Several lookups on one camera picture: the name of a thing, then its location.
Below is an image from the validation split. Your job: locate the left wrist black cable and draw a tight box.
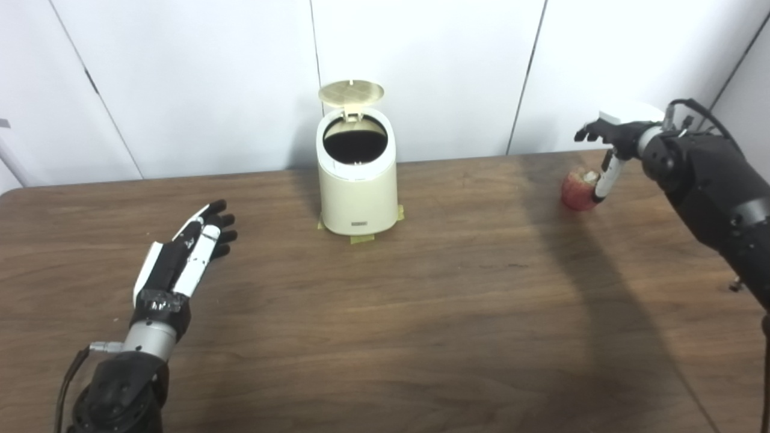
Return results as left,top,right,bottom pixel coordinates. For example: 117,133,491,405
54,341,127,433

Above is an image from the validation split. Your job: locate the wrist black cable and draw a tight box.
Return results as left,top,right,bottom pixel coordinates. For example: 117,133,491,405
54,341,127,433
665,98,742,145

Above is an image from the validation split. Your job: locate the cream round bin lid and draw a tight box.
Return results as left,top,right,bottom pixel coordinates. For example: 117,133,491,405
318,79,385,124

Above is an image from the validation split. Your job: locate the cream-colored bin body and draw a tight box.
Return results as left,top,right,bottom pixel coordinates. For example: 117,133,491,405
316,108,399,236

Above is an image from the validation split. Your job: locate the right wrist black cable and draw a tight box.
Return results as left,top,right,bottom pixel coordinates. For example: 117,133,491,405
665,98,742,145

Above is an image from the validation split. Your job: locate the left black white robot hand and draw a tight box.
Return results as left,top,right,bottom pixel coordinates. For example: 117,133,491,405
131,200,238,342

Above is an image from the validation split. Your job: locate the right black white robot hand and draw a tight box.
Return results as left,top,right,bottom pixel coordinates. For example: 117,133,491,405
573,102,665,204

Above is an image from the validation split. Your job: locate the red apple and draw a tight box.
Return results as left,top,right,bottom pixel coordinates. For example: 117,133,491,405
561,168,602,212

